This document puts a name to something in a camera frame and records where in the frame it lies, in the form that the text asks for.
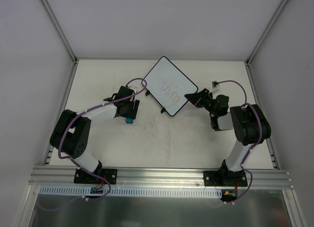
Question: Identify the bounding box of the blue bone-shaped eraser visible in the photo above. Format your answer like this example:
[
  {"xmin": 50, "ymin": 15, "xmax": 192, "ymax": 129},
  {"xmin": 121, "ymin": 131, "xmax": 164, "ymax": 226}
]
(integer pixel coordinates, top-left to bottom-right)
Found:
[{"xmin": 126, "ymin": 118, "xmax": 133, "ymax": 124}]

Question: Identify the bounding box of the small black-framed whiteboard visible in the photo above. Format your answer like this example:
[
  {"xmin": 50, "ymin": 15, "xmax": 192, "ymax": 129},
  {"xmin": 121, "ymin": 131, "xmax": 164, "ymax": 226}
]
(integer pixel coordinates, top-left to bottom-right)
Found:
[{"xmin": 144, "ymin": 56, "xmax": 198, "ymax": 116}]

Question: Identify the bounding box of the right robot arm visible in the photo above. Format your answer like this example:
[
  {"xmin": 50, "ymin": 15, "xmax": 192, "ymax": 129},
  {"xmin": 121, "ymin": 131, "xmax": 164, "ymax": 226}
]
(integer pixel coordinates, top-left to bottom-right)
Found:
[{"xmin": 185, "ymin": 89, "xmax": 271, "ymax": 187}]

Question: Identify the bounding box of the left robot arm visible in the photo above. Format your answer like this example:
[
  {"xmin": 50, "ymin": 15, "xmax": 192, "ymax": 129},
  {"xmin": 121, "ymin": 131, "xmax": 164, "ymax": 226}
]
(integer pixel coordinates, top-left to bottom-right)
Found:
[{"xmin": 50, "ymin": 86, "xmax": 140, "ymax": 184}]

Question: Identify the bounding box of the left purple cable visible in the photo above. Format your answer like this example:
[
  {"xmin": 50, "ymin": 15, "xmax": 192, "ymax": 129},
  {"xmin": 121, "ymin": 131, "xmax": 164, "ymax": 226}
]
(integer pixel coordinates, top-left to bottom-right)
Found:
[{"xmin": 38, "ymin": 78, "xmax": 148, "ymax": 210}]

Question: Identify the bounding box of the purple cable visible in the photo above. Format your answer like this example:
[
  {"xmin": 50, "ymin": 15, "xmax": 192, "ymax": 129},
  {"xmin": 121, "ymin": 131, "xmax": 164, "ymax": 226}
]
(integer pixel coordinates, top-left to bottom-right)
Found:
[
  {"xmin": 217, "ymin": 80, "xmax": 267, "ymax": 205},
  {"xmin": 38, "ymin": 78, "xmax": 148, "ymax": 210}
]

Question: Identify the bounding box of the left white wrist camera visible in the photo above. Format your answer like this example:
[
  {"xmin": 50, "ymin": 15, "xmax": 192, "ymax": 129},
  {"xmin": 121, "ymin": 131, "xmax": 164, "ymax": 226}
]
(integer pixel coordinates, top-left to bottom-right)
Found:
[{"xmin": 128, "ymin": 86, "xmax": 137, "ymax": 94}]

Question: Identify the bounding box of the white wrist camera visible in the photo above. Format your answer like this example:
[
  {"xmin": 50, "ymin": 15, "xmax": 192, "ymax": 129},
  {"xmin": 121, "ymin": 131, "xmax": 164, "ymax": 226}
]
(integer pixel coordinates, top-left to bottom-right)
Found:
[
  {"xmin": 210, "ymin": 81, "xmax": 220, "ymax": 94},
  {"xmin": 128, "ymin": 86, "xmax": 137, "ymax": 94}
]

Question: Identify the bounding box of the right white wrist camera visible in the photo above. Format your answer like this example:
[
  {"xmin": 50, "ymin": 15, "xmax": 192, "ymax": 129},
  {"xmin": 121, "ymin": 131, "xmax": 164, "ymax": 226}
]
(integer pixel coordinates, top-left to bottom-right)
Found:
[{"xmin": 210, "ymin": 81, "xmax": 220, "ymax": 94}]

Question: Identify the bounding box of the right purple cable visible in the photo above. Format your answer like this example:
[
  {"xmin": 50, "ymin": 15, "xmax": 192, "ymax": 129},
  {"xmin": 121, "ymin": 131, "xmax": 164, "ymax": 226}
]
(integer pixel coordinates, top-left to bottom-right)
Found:
[{"xmin": 217, "ymin": 80, "xmax": 267, "ymax": 205}]

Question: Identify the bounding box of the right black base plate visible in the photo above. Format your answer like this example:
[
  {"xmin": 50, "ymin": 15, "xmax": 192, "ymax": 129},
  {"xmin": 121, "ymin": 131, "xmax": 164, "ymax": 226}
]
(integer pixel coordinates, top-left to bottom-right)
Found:
[{"xmin": 203, "ymin": 170, "xmax": 248, "ymax": 187}]

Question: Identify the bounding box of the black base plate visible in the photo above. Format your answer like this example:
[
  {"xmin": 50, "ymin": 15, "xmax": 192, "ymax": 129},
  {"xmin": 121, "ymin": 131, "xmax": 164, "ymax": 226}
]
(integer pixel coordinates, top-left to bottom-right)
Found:
[
  {"xmin": 203, "ymin": 170, "xmax": 248, "ymax": 187},
  {"xmin": 73, "ymin": 168, "xmax": 118, "ymax": 185}
]

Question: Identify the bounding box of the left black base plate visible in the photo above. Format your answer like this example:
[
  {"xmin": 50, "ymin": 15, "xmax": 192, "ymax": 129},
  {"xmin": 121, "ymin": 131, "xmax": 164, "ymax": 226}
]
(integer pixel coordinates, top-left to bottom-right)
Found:
[{"xmin": 73, "ymin": 168, "xmax": 118, "ymax": 185}]

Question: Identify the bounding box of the aluminium front rail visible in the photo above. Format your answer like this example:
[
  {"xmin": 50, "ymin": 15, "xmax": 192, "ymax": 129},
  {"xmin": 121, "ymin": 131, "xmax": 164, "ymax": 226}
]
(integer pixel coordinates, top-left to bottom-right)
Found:
[{"xmin": 28, "ymin": 166, "xmax": 294, "ymax": 190}]

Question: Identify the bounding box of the left aluminium frame post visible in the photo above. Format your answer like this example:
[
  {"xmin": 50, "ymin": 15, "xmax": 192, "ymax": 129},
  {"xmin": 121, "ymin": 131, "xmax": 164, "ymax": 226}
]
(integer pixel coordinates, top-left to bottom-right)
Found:
[{"xmin": 39, "ymin": 0, "xmax": 78, "ymax": 63}]

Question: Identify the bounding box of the aluminium frame post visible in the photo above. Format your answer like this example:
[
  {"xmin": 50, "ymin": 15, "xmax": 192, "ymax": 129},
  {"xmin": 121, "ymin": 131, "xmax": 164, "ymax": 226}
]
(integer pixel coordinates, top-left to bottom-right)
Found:
[
  {"xmin": 245, "ymin": 0, "xmax": 290, "ymax": 66},
  {"xmin": 39, "ymin": 0, "xmax": 78, "ymax": 63}
]

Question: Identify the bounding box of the right aluminium frame post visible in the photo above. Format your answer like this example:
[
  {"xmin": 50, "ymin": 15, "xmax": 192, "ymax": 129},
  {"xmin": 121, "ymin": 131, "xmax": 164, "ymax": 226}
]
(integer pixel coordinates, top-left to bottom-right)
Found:
[{"xmin": 245, "ymin": 0, "xmax": 290, "ymax": 66}]

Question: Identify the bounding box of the white slotted cable duct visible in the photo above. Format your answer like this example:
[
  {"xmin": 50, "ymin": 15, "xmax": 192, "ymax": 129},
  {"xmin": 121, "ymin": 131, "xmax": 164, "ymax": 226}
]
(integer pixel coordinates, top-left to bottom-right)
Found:
[{"xmin": 39, "ymin": 186, "xmax": 222, "ymax": 199}]

